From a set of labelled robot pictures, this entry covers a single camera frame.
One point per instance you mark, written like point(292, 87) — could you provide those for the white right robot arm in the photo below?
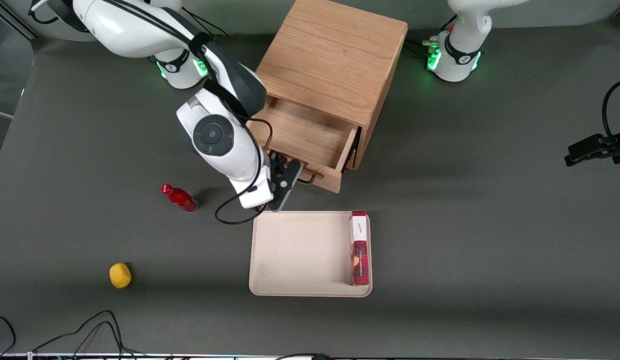
point(130, 30)

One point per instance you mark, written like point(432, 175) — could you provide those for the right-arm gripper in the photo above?
point(276, 164)

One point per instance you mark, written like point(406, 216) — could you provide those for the beige rectangular plastic tray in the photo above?
point(300, 255)

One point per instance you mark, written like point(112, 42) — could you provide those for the light wooden drawer cabinet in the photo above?
point(335, 55)

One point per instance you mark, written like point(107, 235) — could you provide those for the red plastic bottle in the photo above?
point(181, 198)

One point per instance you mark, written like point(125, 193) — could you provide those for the light wooden drawer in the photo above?
point(305, 135)

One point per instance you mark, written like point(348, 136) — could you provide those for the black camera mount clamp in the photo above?
point(590, 149)

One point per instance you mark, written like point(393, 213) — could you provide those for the yellow lemon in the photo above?
point(120, 275)

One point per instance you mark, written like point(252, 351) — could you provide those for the red tartan shortbread box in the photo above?
point(360, 255)

